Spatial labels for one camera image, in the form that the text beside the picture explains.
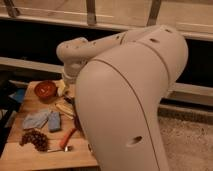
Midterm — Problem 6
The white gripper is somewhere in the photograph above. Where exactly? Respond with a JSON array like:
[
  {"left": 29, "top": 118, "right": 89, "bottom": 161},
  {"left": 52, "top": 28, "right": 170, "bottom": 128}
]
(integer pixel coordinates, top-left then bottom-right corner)
[{"left": 57, "top": 68, "right": 79, "bottom": 97}]

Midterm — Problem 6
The wooden brush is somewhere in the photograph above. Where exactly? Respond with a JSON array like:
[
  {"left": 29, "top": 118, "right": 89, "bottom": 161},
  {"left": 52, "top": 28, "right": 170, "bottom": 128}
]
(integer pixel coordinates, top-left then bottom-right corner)
[{"left": 55, "top": 103, "right": 74, "bottom": 119}]

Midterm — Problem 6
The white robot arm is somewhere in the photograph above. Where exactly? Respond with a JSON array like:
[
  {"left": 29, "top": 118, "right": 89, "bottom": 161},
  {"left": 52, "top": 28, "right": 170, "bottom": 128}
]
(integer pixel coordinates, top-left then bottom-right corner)
[{"left": 56, "top": 25, "right": 188, "bottom": 171}]

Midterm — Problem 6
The dark brush tool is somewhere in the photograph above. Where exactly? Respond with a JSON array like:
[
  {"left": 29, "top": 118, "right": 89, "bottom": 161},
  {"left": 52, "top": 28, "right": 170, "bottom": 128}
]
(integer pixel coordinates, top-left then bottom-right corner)
[{"left": 64, "top": 97, "right": 75, "bottom": 105}]

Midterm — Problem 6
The red bowl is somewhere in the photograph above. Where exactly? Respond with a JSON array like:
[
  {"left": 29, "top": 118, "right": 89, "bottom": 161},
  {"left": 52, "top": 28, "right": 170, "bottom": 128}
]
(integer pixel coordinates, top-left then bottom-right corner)
[{"left": 34, "top": 80, "right": 57, "bottom": 100}]

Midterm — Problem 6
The blue sponge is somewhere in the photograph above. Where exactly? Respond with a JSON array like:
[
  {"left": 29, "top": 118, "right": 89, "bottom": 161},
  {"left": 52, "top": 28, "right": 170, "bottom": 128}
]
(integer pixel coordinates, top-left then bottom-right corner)
[{"left": 48, "top": 112, "right": 61, "bottom": 132}]

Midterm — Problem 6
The blue object beside table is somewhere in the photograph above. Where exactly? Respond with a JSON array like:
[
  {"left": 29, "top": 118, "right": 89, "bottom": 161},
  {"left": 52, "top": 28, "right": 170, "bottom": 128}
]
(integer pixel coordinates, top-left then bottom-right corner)
[{"left": 11, "top": 88, "right": 26, "bottom": 103}]

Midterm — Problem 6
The grey blue cloth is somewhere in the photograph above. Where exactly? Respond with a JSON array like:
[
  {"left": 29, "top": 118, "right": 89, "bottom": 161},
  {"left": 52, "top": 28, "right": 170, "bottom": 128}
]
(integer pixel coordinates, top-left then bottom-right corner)
[{"left": 22, "top": 109, "right": 51, "bottom": 130}]

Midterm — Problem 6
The bunch of dark grapes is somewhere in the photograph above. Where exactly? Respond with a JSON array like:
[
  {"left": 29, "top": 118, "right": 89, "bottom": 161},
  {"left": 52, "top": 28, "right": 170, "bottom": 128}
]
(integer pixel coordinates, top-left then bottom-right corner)
[{"left": 19, "top": 129, "right": 49, "bottom": 152}]

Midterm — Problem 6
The metal spoon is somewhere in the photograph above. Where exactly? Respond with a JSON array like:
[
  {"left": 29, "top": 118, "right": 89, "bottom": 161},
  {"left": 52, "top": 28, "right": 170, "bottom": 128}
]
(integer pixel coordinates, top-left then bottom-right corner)
[{"left": 47, "top": 146, "right": 73, "bottom": 153}]

